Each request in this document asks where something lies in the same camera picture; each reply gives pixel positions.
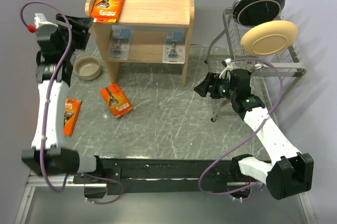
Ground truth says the wooden two-tier shelf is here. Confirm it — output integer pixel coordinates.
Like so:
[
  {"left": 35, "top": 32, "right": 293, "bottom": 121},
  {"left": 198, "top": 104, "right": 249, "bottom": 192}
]
[{"left": 85, "top": 0, "right": 195, "bottom": 85}]

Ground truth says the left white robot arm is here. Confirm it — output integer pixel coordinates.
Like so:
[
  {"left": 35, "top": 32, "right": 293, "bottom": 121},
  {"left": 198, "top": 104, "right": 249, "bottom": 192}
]
[{"left": 21, "top": 14, "right": 105, "bottom": 183}]

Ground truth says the blue razor blister pack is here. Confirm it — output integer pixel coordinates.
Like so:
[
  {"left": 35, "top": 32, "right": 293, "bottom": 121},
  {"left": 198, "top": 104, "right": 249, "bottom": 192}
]
[
  {"left": 107, "top": 28, "right": 132, "bottom": 60},
  {"left": 162, "top": 32, "right": 185, "bottom": 64}
]

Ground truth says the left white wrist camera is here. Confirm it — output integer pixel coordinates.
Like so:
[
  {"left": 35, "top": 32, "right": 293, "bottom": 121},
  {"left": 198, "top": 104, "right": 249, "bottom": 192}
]
[{"left": 27, "top": 13, "right": 57, "bottom": 33}]

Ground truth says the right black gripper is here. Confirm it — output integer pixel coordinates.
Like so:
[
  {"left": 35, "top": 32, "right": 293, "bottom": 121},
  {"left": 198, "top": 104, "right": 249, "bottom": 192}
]
[{"left": 193, "top": 72, "right": 236, "bottom": 101}]

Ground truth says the beige plate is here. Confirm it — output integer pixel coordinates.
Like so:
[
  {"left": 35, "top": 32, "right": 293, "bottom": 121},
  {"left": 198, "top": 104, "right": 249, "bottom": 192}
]
[{"left": 240, "top": 20, "right": 299, "bottom": 56}]

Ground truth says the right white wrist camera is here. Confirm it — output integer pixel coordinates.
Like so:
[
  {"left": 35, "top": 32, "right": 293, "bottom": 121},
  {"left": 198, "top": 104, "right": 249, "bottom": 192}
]
[{"left": 219, "top": 58, "right": 237, "bottom": 79}]

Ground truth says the metal dish rack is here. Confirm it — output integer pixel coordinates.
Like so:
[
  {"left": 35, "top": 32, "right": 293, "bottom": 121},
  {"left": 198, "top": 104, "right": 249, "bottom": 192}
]
[{"left": 204, "top": 7, "right": 306, "bottom": 109}]

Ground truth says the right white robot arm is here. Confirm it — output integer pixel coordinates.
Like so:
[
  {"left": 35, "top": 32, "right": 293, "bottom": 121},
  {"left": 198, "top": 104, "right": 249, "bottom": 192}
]
[{"left": 194, "top": 69, "right": 314, "bottom": 200}]

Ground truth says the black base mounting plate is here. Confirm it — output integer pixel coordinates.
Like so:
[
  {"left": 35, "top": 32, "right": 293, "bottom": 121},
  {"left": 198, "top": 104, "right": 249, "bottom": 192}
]
[{"left": 71, "top": 158, "right": 256, "bottom": 199}]

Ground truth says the hidden orange razor box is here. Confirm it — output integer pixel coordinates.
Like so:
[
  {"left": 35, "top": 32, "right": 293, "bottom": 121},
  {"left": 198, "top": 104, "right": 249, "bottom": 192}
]
[{"left": 64, "top": 99, "right": 82, "bottom": 136}]

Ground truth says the purple cable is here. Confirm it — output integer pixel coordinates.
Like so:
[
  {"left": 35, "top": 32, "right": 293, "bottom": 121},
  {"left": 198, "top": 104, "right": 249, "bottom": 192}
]
[
  {"left": 20, "top": 1, "right": 124, "bottom": 205},
  {"left": 197, "top": 58, "right": 284, "bottom": 201}
]

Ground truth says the aluminium rail frame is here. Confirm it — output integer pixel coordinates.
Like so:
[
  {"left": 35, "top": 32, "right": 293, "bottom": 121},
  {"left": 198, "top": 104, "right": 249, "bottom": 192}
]
[{"left": 14, "top": 162, "right": 316, "bottom": 224}]

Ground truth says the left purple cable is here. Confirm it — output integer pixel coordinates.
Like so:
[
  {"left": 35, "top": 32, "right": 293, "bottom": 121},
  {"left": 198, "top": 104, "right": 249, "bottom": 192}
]
[{"left": 20, "top": 1, "right": 124, "bottom": 205}]

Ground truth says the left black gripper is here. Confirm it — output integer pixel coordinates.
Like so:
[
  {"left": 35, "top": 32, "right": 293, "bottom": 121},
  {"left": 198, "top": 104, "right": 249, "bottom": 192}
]
[{"left": 55, "top": 13, "right": 94, "bottom": 59}]

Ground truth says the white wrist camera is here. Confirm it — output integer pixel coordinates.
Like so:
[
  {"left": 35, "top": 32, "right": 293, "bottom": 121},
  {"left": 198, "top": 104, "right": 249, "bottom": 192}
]
[
  {"left": 27, "top": 13, "right": 57, "bottom": 33},
  {"left": 219, "top": 58, "right": 237, "bottom": 79}
]

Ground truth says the beige ceramic bowl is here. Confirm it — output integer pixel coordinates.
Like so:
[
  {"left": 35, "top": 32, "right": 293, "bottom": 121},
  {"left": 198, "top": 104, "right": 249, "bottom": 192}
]
[{"left": 74, "top": 56, "right": 102, "bottom": 81}]

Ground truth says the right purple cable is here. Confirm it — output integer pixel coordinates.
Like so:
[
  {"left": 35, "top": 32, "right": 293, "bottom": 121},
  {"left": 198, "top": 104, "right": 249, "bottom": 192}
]
[{"left": 197, "top": 58, "right": 284, "bottom": 201}]

